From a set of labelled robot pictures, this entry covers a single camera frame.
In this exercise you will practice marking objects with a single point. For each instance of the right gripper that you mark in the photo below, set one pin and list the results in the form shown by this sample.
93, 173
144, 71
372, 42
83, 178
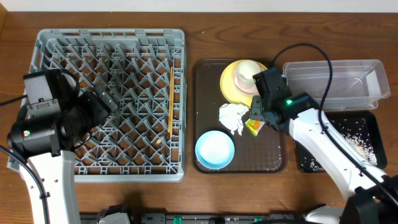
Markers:
258, 109

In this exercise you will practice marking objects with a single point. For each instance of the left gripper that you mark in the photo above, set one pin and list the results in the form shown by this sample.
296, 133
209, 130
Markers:
101, 101

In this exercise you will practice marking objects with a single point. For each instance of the white tissue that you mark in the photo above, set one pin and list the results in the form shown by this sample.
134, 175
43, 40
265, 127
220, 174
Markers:
230, 116

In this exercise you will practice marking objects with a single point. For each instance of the wooden chopstick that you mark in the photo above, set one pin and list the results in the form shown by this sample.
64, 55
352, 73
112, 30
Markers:
173, 111
170, 101

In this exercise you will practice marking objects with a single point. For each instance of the light blue bowl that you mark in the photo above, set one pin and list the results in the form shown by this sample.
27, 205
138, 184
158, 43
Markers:
214, 150

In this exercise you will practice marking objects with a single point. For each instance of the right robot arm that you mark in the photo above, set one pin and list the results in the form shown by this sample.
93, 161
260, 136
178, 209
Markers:
370, 194

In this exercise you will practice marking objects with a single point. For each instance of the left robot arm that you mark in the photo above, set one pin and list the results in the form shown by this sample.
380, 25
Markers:
48, 172

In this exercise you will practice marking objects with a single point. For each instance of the grey plastic dishwasher rack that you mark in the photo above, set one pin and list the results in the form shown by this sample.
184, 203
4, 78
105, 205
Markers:
133, 65

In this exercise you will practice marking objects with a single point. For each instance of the yellow green snack wrapper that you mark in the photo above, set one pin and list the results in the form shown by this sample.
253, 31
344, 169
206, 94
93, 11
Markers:
254, 126

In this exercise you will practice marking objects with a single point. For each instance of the pink shallow bowl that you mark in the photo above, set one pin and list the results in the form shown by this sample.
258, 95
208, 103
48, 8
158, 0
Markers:
252, 91

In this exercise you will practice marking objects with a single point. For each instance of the yellow round plate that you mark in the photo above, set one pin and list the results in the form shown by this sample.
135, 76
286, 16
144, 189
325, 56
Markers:
228, 89

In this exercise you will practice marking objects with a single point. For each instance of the dark brown serving tray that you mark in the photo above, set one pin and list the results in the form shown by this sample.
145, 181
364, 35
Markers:
264, 153

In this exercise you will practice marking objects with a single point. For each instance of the white cup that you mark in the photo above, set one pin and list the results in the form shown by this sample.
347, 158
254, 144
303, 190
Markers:
245, 72

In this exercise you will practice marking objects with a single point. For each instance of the clear plastic bin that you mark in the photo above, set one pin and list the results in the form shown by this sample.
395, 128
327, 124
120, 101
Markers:
356, 84

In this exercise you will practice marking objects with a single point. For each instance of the black rectangular tray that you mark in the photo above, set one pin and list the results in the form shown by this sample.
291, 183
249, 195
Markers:
360, 129

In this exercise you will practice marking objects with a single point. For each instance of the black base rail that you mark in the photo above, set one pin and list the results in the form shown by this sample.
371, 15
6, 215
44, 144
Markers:
174, 218

